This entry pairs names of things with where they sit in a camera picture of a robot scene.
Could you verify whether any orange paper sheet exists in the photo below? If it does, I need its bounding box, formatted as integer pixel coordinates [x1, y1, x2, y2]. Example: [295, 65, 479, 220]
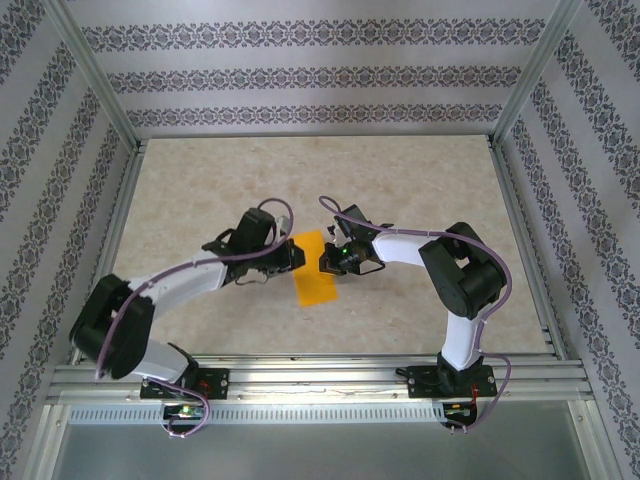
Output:
[291, 230, 340, 306]

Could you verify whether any grey metal panel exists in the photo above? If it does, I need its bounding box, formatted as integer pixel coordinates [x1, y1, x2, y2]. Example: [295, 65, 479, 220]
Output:
[49, 422, 589, 480]

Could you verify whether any long aluminium mounting rail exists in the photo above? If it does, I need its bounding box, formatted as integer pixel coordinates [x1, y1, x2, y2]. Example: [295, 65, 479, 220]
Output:
[47, 352, 594, 404]

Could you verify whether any aluminium frame bar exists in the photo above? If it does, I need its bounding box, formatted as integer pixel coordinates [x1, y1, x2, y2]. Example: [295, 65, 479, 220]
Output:
[567, 399, 614, 480]
[22, 403, 71, 480]

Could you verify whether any aluminium side rail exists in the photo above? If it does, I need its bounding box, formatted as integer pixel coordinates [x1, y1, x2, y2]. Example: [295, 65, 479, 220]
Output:
[72, 138, 149, 364]
[485, 134, 569, 362]

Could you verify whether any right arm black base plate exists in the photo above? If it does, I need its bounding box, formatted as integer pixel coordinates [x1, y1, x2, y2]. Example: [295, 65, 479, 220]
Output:
[407, 363, 499, 400]

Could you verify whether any slotted grey cable duct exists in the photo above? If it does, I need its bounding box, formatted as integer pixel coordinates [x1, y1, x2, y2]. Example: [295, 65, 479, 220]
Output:
[67, 403, 446, 425]

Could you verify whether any aluminium frame post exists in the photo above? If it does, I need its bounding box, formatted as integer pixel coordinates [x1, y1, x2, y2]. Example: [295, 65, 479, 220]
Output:
[42, 0, 142, 151]
[489, 0, 585, 147]

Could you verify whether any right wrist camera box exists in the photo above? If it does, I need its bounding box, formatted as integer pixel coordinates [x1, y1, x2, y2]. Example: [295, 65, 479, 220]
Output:
[327, 219, 352, 244]

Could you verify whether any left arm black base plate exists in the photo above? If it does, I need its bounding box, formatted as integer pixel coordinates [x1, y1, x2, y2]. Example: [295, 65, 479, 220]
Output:
[139, 367, 230, 401]

